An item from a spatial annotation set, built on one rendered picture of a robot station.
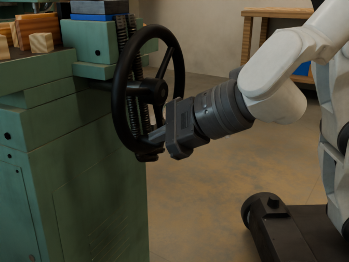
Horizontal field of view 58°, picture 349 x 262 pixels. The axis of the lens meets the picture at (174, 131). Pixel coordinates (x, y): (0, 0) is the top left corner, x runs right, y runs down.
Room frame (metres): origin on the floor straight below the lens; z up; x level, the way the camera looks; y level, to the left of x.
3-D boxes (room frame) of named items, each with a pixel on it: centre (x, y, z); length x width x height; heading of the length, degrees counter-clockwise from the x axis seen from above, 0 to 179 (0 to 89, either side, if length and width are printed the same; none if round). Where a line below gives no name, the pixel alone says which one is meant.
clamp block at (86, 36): (0.78, 0.17, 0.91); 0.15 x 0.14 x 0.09; 152
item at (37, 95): (0.83, 0.29, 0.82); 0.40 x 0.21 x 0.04; 152
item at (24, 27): (0.80, 0.27, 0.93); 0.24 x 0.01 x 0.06; 152
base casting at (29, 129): (0.91, 0.46, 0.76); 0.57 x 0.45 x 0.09; 62
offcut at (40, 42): (0.69, 0.28, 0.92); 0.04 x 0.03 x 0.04; 2
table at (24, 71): (0.82, 0.24, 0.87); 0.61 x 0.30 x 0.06; 152
